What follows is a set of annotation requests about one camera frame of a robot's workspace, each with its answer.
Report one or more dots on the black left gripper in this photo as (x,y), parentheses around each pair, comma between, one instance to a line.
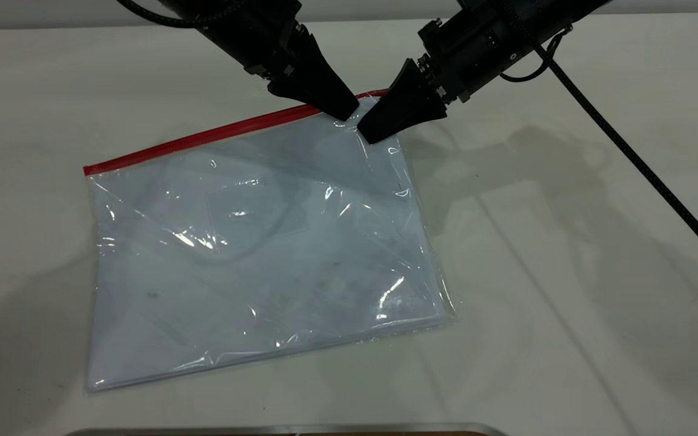
(252,33)

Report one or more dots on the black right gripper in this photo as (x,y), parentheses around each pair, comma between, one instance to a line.
(482,51)

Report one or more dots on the transparent zip bag red zipper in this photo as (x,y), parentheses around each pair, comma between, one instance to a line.
(203,136)

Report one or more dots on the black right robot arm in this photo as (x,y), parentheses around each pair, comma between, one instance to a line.
(588,5)

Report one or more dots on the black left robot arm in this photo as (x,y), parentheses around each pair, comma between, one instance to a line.
(182,6)

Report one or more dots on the grey metal edge strip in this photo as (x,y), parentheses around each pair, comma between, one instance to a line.
(385,429)

